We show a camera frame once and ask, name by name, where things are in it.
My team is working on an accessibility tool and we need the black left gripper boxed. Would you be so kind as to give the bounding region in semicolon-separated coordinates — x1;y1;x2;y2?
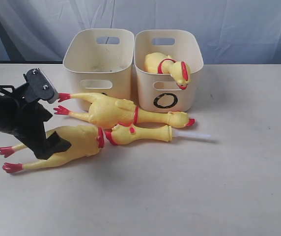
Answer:
11;68;71;160

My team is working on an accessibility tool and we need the headless yellow chicken body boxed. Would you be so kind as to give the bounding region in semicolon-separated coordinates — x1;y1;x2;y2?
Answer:
2;125;105;173

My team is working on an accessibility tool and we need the yellow chicken head neck piece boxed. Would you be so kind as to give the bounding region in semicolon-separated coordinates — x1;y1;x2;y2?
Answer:
105;124;211;145

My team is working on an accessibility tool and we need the yellow rubber chicken front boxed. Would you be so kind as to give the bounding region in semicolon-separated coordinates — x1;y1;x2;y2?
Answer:
144;52;191;90

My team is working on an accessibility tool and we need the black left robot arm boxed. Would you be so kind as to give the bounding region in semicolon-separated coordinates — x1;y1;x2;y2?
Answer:
0;68;71;160

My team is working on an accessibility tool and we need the whole yellow rubber chicken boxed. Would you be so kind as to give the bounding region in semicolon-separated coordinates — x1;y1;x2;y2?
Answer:
54;92;195;129

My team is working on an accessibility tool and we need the cream bin left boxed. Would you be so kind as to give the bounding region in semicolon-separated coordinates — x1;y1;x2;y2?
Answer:
63;29;135;99

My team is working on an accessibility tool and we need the cream bin with circle mark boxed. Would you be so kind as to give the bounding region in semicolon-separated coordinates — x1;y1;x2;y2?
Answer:
134;29;204;113

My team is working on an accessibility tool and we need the white backdrop curtain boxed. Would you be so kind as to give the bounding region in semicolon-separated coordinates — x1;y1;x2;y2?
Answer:
0;0;281;64

